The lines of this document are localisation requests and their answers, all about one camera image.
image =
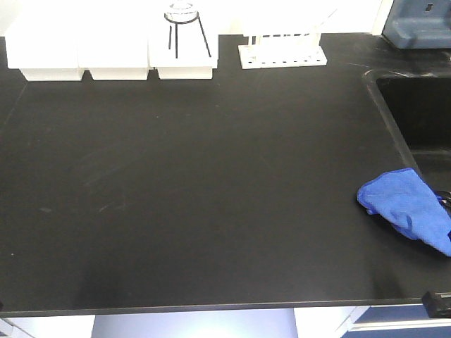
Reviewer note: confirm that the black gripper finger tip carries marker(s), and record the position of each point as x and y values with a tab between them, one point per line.
436	304

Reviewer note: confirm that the blue microfiber cloth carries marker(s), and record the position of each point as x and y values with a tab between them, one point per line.
410	206

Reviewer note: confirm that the blue cabinet right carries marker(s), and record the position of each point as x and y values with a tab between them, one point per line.
394	321

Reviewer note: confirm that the sink drain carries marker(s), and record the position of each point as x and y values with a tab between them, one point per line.
444	198

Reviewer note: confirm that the black lab sink basin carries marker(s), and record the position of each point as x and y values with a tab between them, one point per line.
416	111

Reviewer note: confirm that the blue grey plastic container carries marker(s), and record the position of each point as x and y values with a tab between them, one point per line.
418	24

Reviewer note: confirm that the white test tube rack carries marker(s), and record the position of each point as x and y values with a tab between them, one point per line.
284	39

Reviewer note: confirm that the white plastic bin right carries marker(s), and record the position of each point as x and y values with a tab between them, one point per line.
193	61

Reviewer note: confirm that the white plastic bin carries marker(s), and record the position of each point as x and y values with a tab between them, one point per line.
114	52
43	49
193	61

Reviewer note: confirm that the clear glass dish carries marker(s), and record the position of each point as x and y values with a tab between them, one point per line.
181	12

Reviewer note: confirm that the white plastic bin middle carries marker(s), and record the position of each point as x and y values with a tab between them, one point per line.
114	52

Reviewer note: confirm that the white plastic bin left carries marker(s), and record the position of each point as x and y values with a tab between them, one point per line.
43	49

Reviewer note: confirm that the black wire tripod stand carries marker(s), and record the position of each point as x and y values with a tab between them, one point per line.
173	31

